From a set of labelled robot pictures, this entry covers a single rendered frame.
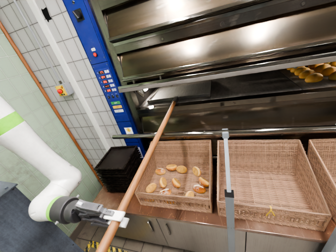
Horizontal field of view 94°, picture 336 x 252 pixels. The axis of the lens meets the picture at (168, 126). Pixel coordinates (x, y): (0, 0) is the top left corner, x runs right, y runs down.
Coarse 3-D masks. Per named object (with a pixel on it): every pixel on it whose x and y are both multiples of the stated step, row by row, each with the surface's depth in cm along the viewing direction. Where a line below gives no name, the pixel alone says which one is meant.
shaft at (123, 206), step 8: (168, 112) 110; (160, 128) 94; (152, 144) 82; (152, 152) 79; (144, 160) 73; (144, 168) 70; (136, 176) 66; (136, 184) 63; (128, 192) 60; (128, 200) 58; (120, 208) 55; (112, 224) 50; (112, 232) 49; (104, 240) 47; (104, 248) 45
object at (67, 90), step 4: (60, 84) 132; (64, 84) 133; (68, 84) 137; (56, 88) 135; (60, 88) 134; (64, 88) 133; (68, 88) 137; (64, 92) 135; (68, 92) 136; (72, 92) 140
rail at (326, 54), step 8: (304, 56) 76; (312, 56) 75; (320, 56) 74; (328, 56) 74; (256, 64) 83; (264, 64) 82; (272, 64) 81; (208, 72) 91; (216, 72) 90; (224, 72) 89; (160, 80) 101; (168, 80) 99; (120, 88) 111
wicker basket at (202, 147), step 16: (160, 144) 146; (176, 144) 141; (192, 144) 137; (208, 144) 130; (192, 160) 142; (144, 176) 132; (160, 176) 144; (176, 176) 140; (192, 176) 136; (208, 176) 132; (144, 192) 115; (208, 192) 104; (176, 208) 114; (192, 208) 110; (208, 208) 105
